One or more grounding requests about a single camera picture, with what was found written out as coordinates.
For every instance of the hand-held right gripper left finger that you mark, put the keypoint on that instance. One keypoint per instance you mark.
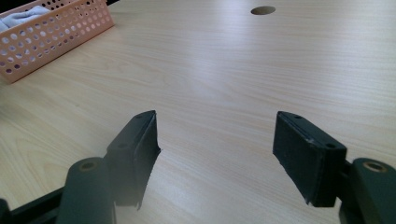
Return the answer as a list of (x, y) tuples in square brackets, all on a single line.
[(134, 155)]

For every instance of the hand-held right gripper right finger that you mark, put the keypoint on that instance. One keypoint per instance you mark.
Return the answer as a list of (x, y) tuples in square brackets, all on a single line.
[(305, 155)]

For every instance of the pink perforated plastic basket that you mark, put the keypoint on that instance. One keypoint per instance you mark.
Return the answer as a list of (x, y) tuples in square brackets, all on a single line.
[(53, 40)]

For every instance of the white printed blanket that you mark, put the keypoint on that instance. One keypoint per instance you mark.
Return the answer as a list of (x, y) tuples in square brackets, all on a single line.
[(21, 18)]

